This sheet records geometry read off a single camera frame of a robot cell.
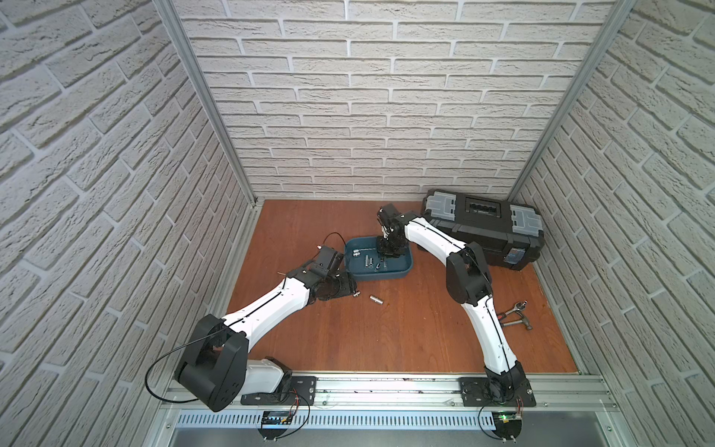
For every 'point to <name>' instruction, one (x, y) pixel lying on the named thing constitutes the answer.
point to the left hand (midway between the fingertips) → (352, 282)
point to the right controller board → (507, 425)
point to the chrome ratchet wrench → (518, 306)
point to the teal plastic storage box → (364, 263)
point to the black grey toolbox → (510, 234)
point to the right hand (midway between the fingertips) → (385, 253)
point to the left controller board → (275, 417)
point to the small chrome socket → (356, 294)
